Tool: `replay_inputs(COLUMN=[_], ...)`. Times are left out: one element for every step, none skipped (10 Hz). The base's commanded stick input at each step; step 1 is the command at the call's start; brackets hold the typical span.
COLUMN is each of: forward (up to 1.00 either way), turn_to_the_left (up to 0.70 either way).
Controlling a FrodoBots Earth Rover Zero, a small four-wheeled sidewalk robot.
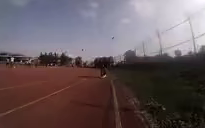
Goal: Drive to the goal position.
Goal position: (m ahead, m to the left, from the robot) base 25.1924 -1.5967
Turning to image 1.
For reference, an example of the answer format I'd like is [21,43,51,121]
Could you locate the red running track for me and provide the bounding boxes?
[0,63,124,128]

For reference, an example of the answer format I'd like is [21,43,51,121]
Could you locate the tall mesh fence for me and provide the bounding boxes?
[118,15,205,64]

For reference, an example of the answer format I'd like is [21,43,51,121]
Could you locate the grass strip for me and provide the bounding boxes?
[110,68,205,128]

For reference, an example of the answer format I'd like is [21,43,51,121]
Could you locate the row of dark bushes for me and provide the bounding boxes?
[114,44,205,73]

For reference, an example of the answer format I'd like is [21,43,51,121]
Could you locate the row of trees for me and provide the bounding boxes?
[38,51,116,68]

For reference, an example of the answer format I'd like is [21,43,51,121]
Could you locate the person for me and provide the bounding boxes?
[99,64,108,80]
[5,59,17,70]

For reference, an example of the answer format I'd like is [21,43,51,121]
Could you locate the low flat-roofed building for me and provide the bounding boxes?
[0,51,35,65]

